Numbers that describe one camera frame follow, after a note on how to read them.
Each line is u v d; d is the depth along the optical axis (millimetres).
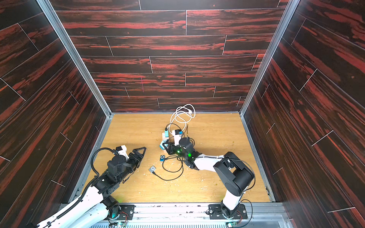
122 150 715
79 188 842
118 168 575
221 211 654
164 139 1015
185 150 679
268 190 842
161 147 844
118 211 669
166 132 992
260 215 740
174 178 860
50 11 677
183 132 770
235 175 465
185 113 1201
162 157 931
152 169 885
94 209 594
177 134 778
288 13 681
